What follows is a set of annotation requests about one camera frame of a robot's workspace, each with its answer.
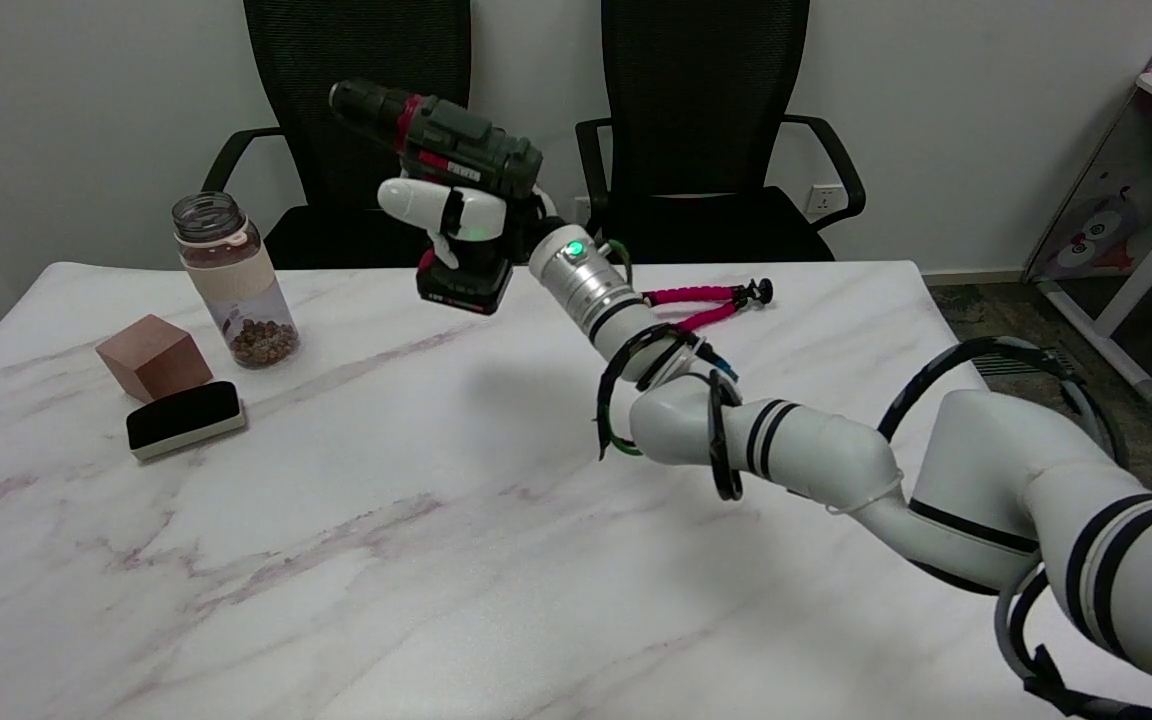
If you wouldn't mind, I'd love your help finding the pink flexible mini tripod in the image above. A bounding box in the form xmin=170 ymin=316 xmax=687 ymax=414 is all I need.
xmin=641 ymin=278 xmax=774 ymax=332

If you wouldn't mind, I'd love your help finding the black white board eraser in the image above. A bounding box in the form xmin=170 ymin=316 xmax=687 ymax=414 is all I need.
xmin=126 ymin=380 xmax=247 ymax=462

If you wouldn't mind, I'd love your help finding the brown wooden cube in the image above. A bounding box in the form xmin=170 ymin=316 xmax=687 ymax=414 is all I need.
xmin=95 ymin=314 xmax=214 ymax=404

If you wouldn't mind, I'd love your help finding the metal floor vent grille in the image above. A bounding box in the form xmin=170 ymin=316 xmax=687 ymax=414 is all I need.
xmin=971 ymin=345 xmax=1087 ymax=378

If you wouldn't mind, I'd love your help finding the black grey elbow cable loop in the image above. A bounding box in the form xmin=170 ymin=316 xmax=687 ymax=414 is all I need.
xmin=876 ymin=336 xmax=1152 ymax=720

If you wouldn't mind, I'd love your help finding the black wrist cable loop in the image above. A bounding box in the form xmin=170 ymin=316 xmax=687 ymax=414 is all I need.
xmin=593 ymin=323 xmax=745 ymax=503

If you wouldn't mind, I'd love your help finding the green black power screwdriver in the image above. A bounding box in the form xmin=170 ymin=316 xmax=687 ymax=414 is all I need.
xmin=328 ymin=78 xmax=545 ymax=317

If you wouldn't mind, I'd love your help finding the clear jar with brown nuts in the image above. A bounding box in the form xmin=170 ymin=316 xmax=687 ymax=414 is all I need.
xmin=172 ymin=191 xmax=301 ymax=370

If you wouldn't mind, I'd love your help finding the black mesh office chair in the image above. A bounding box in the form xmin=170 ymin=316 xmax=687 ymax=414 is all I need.
xmin=575 ymin=0 xmax=866 ymax=265
xmin=201 ymin=0 xmax=512 ymax=269

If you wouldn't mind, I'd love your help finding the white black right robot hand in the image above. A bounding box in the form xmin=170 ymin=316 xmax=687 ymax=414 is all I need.
xmin=377 ymin=176 xmax=563 ymax=271

